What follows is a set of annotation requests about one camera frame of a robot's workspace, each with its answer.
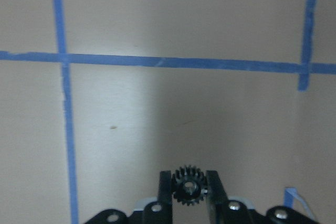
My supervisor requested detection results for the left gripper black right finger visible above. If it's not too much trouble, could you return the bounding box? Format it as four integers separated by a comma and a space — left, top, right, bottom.
206, 170, 227, 206

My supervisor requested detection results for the black bearing gear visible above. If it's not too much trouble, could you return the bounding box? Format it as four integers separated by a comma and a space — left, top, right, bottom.
172, 165, 208, 206

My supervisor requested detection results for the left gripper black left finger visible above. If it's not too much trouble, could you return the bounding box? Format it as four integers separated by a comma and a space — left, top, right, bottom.
158, 170, 172, 208

